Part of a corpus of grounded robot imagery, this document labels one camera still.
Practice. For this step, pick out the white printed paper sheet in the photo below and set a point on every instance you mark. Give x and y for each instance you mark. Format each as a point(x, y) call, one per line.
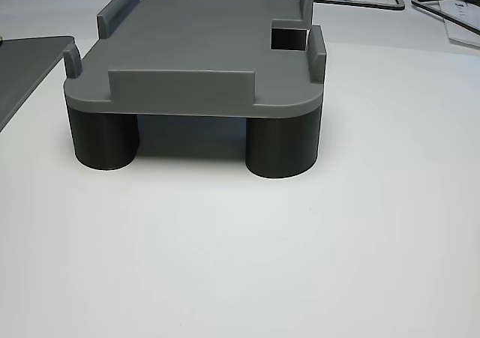
point(465, 15)

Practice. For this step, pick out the dark grey flat mat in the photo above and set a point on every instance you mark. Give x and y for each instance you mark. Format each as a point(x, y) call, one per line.
point(22, 72)

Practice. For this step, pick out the grey holder with black legs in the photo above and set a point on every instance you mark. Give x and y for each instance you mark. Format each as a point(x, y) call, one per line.
point(195, 34)

